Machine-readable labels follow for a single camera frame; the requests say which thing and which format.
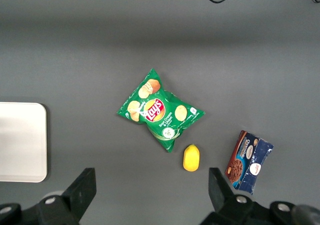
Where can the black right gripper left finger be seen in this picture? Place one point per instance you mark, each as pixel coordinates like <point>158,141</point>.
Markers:
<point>80,192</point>

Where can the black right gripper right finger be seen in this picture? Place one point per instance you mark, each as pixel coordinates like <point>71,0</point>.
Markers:
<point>220,195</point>

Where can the blue chocolate cookie box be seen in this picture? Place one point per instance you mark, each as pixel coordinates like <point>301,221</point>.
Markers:
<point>250,162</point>

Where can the pale pink plastic tray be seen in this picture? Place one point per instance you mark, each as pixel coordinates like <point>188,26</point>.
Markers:
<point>22,142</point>

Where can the yellow lemon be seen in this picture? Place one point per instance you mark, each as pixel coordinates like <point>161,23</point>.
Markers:
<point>191,158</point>

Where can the green chips bag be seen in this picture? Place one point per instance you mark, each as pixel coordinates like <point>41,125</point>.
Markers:
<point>157,112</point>

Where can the grey table mat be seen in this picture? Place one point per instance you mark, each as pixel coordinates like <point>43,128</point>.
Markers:
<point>75,60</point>

